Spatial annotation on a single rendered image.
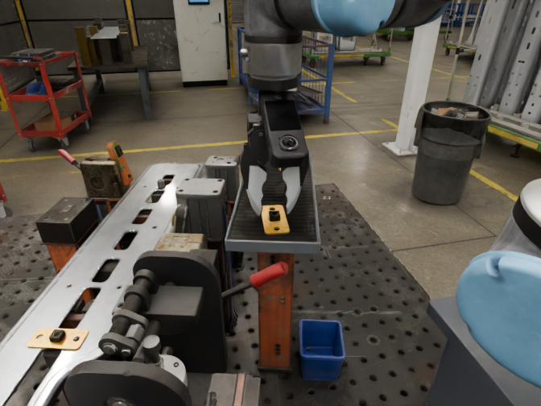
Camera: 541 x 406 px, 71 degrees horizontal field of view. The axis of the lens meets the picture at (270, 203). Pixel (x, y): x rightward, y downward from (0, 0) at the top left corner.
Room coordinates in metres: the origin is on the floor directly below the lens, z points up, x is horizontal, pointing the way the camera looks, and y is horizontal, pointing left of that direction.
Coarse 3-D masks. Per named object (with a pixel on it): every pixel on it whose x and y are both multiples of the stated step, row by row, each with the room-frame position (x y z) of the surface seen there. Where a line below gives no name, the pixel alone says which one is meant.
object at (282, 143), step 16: (272, 96) 0.51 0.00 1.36; (288, 96) 0.51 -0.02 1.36; (272, 112) 0.48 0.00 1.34; (288, 112) 0.48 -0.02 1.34; (272, 128) 0.46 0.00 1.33; (288, 128) 0.46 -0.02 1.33; (272, 144) 0.44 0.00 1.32; (288, 144) 0.43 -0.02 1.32; (304, 144) 0.44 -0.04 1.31; (272, 160) 0.43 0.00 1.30; (288, 160) 0.42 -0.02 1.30; (304, 160) 0.43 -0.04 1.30
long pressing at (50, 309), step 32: (128, 192) 0.92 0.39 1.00; (128, 224) 0.75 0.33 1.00; (160, 224) 0.75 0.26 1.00; (96, 256) 0.63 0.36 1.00; (128, 256) 0.63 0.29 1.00; (64, 288) 0.53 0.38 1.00; (32, 320) 0.45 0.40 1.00; (96, 320) 0.45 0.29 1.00; (0, 352) 0.39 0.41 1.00; (32, 352) 0.39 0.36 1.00; (64, 352) 0.39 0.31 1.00; (96, 352) 0.39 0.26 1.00; (0, 384) 0.33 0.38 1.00
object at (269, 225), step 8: (264, 208) 0.54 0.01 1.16; (272, 208) 0.55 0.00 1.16; (280, 208) 0.54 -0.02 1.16; (264, 216) 0.52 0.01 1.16; (272, 216) 0.50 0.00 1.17; (280, 216) 0.52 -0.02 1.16; (264, 224) 0.49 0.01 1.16; (272, 224) 0.49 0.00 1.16; (280, 224) 0.49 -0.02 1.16; (272, 232) 0.47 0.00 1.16; (280, 232) 0.47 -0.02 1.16; (288, 232) 0.47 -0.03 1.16
